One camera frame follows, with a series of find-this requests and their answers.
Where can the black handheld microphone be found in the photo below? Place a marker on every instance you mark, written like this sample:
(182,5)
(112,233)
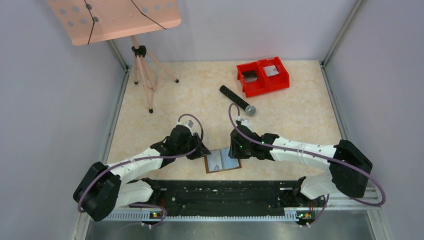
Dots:
(249,109)

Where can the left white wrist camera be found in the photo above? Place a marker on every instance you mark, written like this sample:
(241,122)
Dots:
(188,124)

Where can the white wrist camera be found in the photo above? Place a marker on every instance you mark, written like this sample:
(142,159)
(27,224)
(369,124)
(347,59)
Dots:
(188,124)
(245,122)

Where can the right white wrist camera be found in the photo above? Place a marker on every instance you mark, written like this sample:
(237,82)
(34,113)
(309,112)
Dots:
(245,122)

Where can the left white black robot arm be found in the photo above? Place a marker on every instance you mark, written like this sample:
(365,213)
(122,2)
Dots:
(107,187)

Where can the brown leather card holder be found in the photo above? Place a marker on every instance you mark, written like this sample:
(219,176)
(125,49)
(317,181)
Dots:
(219,161)

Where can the red plastic bin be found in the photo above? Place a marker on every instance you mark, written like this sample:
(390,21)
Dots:
(252,79)
(276,76)

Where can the left red plastic bin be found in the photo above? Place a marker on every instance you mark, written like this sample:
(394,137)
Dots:
(252,79)

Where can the white VIP credit card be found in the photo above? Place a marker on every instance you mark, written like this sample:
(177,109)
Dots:
(271,70)

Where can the pink music stand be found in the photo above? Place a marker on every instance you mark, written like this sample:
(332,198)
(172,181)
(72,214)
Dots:
(93,21)

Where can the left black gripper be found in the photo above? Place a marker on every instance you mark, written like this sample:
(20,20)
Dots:
(201,151)

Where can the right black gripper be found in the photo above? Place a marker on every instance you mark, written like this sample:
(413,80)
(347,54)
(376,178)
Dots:
(234,153)

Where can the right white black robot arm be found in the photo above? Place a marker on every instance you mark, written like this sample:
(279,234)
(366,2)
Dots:
(342,164)

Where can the right red plastic bin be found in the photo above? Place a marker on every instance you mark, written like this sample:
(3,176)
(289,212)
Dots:
(276,76)

